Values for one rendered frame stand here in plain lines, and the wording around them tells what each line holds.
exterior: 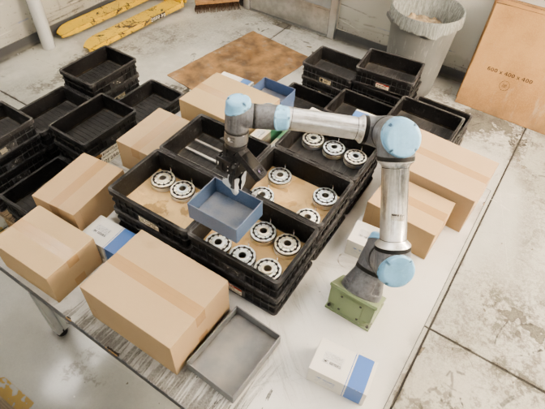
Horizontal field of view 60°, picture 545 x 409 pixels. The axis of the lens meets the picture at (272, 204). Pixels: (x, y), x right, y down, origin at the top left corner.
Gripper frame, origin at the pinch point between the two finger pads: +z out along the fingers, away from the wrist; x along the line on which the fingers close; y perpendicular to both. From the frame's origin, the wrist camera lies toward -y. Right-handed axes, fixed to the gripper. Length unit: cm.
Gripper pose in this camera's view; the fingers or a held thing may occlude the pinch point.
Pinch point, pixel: (238, 191)
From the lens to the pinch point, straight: 160.3
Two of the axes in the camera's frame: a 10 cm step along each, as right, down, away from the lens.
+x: -5.7, 5.2, -6.4
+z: -1.0, 7.3, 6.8
